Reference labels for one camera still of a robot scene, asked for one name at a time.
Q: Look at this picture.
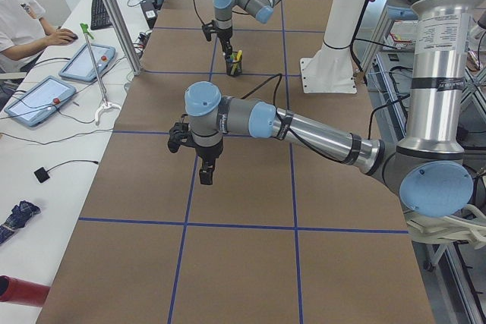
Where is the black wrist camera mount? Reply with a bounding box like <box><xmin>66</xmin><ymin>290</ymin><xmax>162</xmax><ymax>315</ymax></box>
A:
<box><xmin>167</xmin><ymin>113</ymin><xmax>194</xmax><ymax>153</ymax></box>

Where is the blue teach pendant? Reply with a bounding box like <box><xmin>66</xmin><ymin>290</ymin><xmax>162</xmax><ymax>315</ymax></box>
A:
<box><xmin>5</xmin><ymin>76</ymin><xmax>77</xmax><ymax>127</ymax></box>
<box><xmin>58</xmin><ymin>43</ymin><xmax>115</xmax><ymax>83</ymax></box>

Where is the person in white shirt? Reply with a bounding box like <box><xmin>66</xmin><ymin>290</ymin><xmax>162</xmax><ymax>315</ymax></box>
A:
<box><xmin>1</xmin><ymin>0</ymin><xmax>75</xmax><ymax>73</ymax></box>

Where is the folded blue umbrella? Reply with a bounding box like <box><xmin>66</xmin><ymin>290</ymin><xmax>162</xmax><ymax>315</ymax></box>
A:
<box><xmin>1</xmin><ymin>200</ymin><xmax>41</xmax><ymax>244</ymax></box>

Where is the brown paper table mat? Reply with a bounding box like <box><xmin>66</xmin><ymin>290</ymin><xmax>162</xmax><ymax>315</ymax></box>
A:
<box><xmin>38</xmin><ymin>0</ymin><xmax>434</xmax><ymax>323</ymax></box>

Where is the small black puck device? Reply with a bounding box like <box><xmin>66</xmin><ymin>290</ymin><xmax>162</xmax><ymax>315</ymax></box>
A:
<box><xmin>33</xmin><ymin>167</ymin><xmax>50</xmax><ymax>183</ymax></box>

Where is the green handled reacher grabber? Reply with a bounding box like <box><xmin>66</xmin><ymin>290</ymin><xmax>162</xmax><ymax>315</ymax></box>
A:
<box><xmin>80</xmin><ymin>23</ymin><xmax>122</xmax><ymax>126</ymax></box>

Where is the near blue teach pendant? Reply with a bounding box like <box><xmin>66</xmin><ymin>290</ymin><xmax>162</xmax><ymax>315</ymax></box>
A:
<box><xmin>5</xmin><ymin>76</ymin><xmax>77</xmax><ymax>127</ymax></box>

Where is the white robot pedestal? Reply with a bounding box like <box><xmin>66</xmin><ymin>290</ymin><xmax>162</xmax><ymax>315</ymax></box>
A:
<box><xmin>301</xmin><ymin>0</ymin><xmax>368</xmax><ymax>94</ymax></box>

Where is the black computer mouse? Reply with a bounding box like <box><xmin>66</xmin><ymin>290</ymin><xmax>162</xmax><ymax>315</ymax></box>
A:
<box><xmin>62</xmin><ymin>34</ymin><xmax>78</xmax><ymax>42</ymax></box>

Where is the yellow highlighter pen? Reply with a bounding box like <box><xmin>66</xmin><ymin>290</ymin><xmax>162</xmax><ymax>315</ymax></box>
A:
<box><xmin>231</xmin><ymin>50</ymin><xmax>242</xmax><ymax>75</ymax></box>

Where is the black mesh pen cup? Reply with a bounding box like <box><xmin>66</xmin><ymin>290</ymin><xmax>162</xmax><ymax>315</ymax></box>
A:
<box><xmin>225</xmin><ymin>50</ymin><xmax>242</xmax><ymax>77</ymax></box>

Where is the red cylinder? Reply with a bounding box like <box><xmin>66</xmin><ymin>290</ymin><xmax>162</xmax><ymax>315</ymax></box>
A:
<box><xmin>1</xmin><ymin>275</ymin><xmax>50</xmax><ymax>307</ymax></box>

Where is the white grey chair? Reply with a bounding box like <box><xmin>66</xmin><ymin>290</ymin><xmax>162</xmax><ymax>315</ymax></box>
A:
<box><xmin>404</xmin><ymin>204</ymin><xmax>485</xmax><ymax>250</ymax></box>

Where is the far blue teach pendant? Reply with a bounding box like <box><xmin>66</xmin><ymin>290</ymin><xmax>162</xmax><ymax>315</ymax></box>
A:
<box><xmin>58</xmin><ymin>43</ymin><xmax>115</xmax><ymax>83</ymax></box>

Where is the black keyboard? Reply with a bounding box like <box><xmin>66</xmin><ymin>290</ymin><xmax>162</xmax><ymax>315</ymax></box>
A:
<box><xmin>90</xmin><ymin>0</ymin><xmax>112</xmax><ymax>30</ymax></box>

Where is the aluminium frame post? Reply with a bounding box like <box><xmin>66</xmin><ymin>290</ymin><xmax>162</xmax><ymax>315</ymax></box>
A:
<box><xmin>103</xmin><ymin>0</ymin><xmax>142</xmax><ymax>76</ymax></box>

